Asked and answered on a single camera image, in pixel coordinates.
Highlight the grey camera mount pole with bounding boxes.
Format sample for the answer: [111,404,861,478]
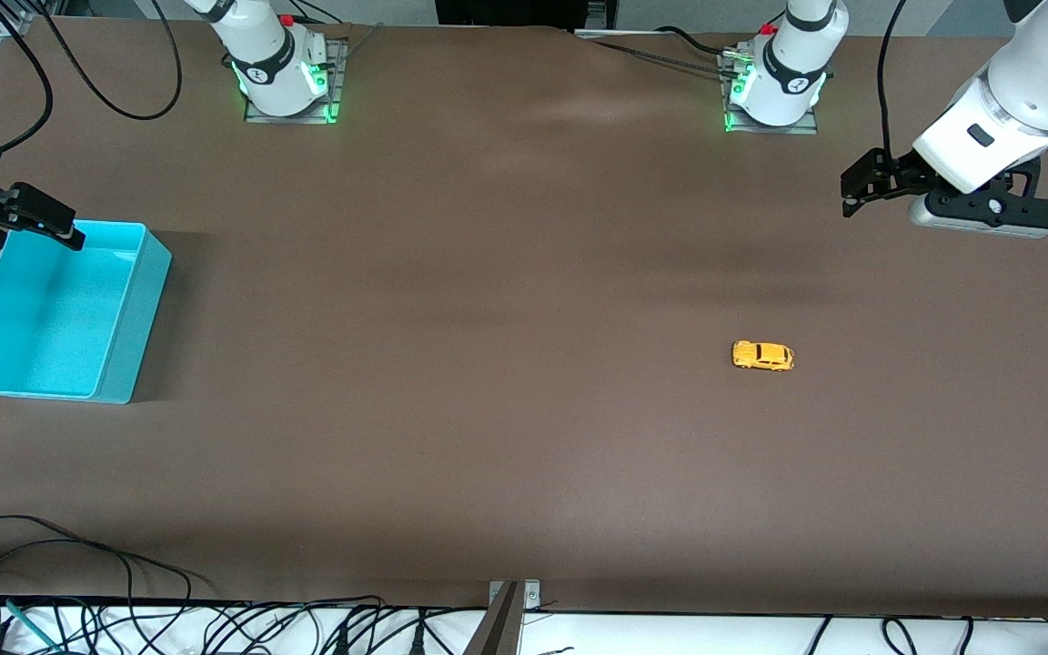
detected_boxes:
[462,582,521,655]

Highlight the turquoise plastic bin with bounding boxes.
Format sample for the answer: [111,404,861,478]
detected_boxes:
[0,221,173,405]

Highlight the tangled black cable bundle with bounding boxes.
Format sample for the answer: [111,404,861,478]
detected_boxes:
[0,596,489,655]

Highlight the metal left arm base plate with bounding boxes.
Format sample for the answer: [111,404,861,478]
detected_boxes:
[718,50,823,136]

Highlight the thin black cable on mat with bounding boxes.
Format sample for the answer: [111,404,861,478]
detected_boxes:
[0,539,193,606]
[0,514,216,590]

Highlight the brown table cover mat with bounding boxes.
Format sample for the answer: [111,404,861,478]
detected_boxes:
[0,18,1048,621]

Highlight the black base cables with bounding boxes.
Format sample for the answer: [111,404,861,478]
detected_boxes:
[579,25,741,77]
[292,0,381,69]

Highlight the dark monitor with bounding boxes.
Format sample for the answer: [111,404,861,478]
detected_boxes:
[436,0,618,30]

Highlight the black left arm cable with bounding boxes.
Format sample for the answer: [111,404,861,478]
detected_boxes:
[877,0,909,160]

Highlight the small metal edge bracket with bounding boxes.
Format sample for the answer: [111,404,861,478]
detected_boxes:
[488,579,541,612]

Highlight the yellow beetle toy car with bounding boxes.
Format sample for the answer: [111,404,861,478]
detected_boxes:
[731,340,796,372]

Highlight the long looping black cable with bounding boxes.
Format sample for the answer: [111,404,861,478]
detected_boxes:
[28,0,184,122]

